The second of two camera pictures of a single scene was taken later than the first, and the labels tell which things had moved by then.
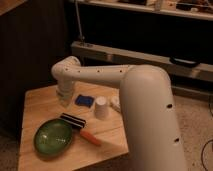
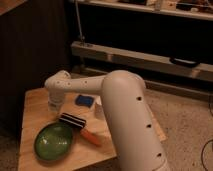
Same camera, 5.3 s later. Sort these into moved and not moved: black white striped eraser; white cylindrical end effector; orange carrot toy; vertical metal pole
Moved: white cylindrical end effector
Not moved: black white striped eraser; vertical metal pole; orange carrot toy
